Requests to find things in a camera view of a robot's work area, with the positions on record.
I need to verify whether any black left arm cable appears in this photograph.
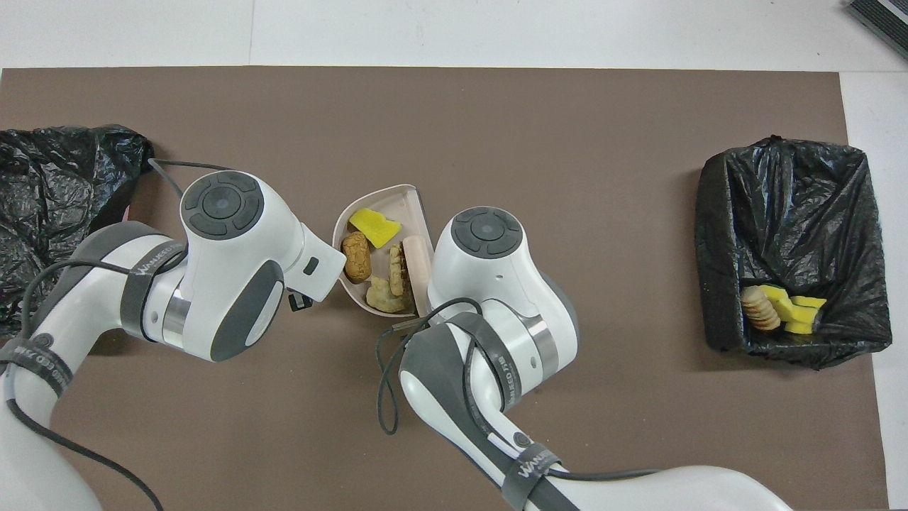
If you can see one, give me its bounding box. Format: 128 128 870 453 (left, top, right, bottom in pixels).
0 159 235 511

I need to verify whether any brown table mat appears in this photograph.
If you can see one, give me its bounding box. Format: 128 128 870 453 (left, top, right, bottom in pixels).
0 67 891 511

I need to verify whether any yellow sponge piece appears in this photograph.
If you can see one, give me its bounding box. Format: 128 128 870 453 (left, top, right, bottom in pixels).
760 284 795 322
348 208 402 249
784 295 828 336

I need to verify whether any dark ribbed panel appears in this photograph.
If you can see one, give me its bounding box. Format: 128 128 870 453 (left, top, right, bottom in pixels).
846 0 908 61

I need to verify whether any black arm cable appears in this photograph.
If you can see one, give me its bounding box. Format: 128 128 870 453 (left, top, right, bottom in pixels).
0 159 235 511
375 298 664 483

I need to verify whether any beige hand brush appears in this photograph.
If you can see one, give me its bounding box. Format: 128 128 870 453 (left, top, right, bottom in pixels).
402 236 434 317

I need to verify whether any orange brown bread nugget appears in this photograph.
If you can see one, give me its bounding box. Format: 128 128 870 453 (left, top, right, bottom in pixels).
341 231 372 284

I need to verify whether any open black bag lined bin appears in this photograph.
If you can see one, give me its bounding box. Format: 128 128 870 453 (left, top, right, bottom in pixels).
694 135 893 371

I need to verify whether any pink bin covered black bag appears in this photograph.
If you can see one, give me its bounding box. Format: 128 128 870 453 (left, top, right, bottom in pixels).
0 125 155 340

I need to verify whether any beige rock chunk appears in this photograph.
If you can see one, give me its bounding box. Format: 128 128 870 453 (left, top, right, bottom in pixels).
365 275 414 314
741 285 782 333
388 244 407 297

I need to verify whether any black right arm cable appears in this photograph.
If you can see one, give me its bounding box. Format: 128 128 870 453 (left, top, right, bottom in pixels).
375 298 664 483

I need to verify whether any beige plastic dustpan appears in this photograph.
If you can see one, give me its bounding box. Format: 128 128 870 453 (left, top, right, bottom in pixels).
332 185 435 318

